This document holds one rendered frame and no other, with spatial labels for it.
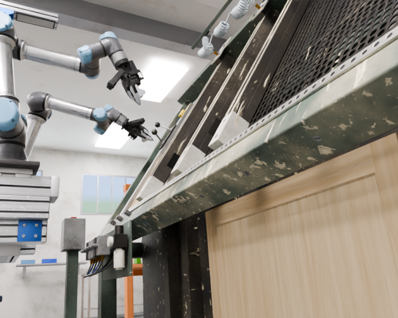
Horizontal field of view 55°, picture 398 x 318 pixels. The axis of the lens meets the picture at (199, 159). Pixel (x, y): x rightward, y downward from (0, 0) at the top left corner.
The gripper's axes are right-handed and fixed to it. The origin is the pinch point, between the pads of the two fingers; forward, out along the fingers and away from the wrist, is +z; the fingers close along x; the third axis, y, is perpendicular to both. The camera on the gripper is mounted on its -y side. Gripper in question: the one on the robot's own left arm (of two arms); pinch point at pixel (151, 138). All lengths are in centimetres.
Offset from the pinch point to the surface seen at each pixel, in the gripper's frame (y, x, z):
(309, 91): -132, 113, 7
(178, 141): -39, 36, 8
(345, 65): -141, 116, 7
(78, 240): 37, 66, -3
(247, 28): -85, -25, 4
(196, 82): -25, -47, 4
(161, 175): -32, 56, 9
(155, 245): 11, 60, 33
